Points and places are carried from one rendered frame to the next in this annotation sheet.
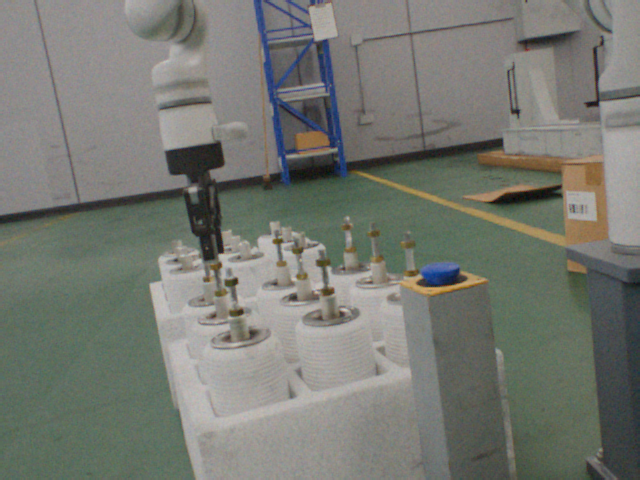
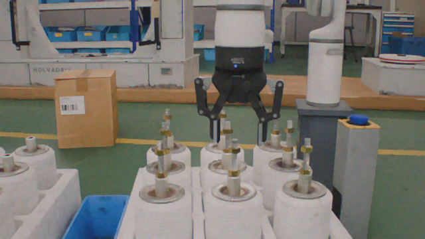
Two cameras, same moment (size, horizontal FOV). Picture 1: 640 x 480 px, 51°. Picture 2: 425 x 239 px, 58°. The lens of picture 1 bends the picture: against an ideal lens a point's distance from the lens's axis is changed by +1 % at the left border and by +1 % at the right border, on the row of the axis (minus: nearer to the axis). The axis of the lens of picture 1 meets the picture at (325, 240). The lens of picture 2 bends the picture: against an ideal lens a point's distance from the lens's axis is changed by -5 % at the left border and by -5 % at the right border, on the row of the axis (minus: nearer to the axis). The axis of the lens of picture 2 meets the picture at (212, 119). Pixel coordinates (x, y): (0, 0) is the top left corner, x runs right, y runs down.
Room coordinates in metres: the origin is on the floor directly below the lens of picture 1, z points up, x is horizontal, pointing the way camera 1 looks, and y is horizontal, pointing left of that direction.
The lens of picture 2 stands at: (0.79, 0.76, 0.53)
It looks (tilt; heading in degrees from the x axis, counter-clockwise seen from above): 14 degrees down; 283
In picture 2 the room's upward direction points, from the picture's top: straight up
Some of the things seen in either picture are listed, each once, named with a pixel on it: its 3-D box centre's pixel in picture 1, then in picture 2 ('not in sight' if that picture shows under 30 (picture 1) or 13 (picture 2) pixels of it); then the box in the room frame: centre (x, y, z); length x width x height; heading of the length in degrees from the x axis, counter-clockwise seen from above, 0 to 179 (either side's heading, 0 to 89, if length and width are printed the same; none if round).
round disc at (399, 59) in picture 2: not in sight; (401, 58); (0.16, -2.13, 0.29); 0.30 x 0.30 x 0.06
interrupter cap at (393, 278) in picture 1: (380, 281); (222, 147); (0.97, -0.07, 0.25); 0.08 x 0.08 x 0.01
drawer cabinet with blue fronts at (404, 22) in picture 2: not in sight; (392, 36); (-0.43, -5.55, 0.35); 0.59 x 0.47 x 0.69; 95
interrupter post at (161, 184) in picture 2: (210, 291); (161, 186); (1.01, 0.19, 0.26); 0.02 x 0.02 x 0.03
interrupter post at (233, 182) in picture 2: (223, 307); (234, 184); (0.90, 0.15, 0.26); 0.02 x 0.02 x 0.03
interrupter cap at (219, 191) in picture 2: (225, 316); (234, 191); (0.90, 0.15, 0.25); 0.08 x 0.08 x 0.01
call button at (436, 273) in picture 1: (440, 275); (358, 120); (0.68, -0.11, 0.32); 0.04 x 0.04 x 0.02
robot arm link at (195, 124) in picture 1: (202, 120); (242, 24); (0.90, 0.14, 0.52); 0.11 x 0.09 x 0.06; 91
